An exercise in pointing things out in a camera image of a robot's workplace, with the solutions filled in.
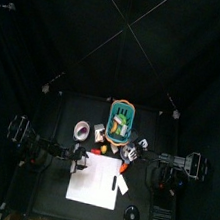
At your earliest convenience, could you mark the yellow toy corn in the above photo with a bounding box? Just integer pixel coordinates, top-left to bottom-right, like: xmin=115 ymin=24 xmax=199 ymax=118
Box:
xmin=99 ymin=143 xmax=109 ymax=155

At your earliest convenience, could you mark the grey round plate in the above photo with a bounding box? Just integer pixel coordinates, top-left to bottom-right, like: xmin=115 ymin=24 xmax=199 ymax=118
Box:
xmin=117 ymin=142 xmax=139 ymax=166

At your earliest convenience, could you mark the red toy food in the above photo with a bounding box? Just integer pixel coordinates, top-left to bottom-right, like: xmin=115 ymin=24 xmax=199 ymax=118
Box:
xmin=90 ymin=147 xmax=102 ymax=156

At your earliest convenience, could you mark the white toy wedge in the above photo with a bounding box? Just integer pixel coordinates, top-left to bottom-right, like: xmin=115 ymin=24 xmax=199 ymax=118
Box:
xmin=108 ymin=143 xmax=120 ymax=155

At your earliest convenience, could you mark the white toy carton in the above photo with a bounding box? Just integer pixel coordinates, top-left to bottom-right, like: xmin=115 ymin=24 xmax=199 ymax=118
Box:
xmin=118 ymin=123 xmax=130 ymax=138

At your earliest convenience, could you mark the white paper sheet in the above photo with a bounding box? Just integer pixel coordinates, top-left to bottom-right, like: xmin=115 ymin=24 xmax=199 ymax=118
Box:
xmin=64 ymin=149 xmax=124 ymax=211

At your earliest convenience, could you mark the purple toy eggplant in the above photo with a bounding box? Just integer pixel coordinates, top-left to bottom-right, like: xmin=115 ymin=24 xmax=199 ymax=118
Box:
xmin=78 ymin=126 xmax=90 ymax=137

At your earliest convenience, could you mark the white bowl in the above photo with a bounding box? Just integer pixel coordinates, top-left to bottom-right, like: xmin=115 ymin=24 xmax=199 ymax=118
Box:
xmin=71 ymin=119 xmax=93 ymax=144

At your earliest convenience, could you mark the white grey toy box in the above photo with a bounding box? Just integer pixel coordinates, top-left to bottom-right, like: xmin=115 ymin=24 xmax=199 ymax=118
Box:
xmin=91 ymin=122 xmax=109 ymax=145

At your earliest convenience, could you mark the yellow toy banana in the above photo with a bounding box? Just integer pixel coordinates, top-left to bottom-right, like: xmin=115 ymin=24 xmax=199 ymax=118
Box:
xmin=109 ymin=121 xmax=119 ymax=135

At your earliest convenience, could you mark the white card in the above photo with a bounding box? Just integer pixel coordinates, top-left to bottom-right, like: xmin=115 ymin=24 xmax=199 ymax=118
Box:
xmin=115 ymin=173 xmax=132 ymax=197

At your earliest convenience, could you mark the green toy vegetable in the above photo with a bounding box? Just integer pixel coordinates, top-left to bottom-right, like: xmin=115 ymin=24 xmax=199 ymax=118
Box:
xmin=117 ymin=113 xmax=129 ymax=127

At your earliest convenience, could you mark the black marker pen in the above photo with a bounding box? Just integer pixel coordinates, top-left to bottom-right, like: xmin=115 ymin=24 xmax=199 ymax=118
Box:
xmin=111 ymin=175 xmax=118 ymax=192

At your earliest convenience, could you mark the teal basket with orange rim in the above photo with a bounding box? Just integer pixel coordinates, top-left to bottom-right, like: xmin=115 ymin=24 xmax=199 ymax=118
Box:
xmin=102 ymin=97 xmax=139 ymax=150

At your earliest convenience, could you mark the black round disc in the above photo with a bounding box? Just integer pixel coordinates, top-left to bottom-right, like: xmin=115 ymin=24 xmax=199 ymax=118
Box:
xmin=122 ymin=204 xmax=142 ymax=220

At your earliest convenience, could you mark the black panel with white print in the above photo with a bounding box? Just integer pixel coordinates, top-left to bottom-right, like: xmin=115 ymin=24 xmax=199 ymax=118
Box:
xmin=149 ymin=190 xmax=181 ymax=220

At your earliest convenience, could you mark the metal frame clamp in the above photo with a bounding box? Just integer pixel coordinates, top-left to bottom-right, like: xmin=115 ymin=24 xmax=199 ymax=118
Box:
xmin=170 ymin=108 xmax=182 ymax=121
xmin=40 ymin=82 xmax=51 ymax=95

